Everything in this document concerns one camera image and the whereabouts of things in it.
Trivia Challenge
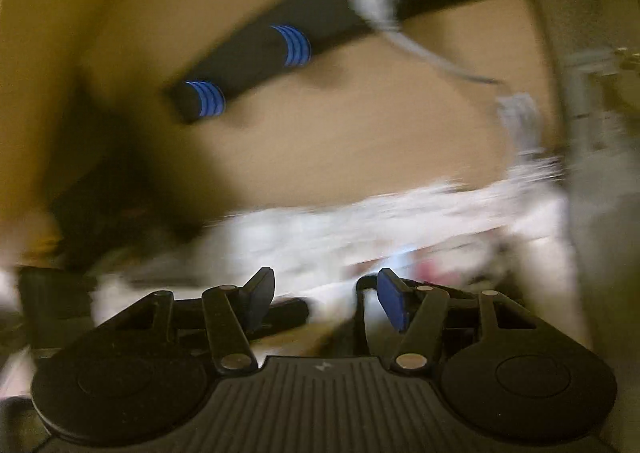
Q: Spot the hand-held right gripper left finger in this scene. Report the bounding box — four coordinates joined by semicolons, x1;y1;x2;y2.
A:
107;266;309;375

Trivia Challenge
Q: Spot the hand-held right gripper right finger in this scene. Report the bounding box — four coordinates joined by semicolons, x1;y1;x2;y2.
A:
376;267;551;374

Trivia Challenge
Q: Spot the white bedsheet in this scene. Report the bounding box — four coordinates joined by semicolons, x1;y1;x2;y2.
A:
92;168;573;334

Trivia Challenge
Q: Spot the dark box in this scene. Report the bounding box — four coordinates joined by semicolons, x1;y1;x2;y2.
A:
16;264;98;336

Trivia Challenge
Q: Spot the black bar with blue stripes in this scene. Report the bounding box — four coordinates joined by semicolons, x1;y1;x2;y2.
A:
165;0;511;125

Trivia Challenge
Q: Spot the grey metal rack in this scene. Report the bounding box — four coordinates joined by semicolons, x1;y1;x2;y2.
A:
505;0;640;364

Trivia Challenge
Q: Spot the white cord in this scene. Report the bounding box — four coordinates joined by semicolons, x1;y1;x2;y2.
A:
348;0;503;85

